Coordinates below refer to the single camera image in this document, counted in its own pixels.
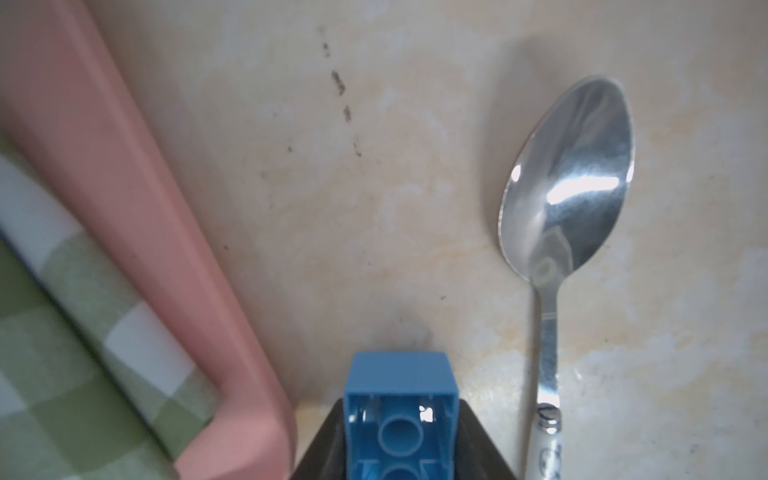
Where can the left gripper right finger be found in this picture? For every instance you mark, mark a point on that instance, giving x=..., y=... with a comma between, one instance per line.
x=477, y=456

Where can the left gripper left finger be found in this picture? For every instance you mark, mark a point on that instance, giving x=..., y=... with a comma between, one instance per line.
x=325, y=458

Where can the blue long lego brick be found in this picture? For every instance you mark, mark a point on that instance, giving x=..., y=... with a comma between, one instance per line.
x=401, y=412

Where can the green checkered cloth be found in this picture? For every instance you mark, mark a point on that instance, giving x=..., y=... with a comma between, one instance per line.
x=93, y=385

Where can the metal spoon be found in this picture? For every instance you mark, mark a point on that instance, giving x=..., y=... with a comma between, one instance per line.
x=561, y=202

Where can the pink tray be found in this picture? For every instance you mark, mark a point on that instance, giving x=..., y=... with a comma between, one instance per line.
x=66, y=107

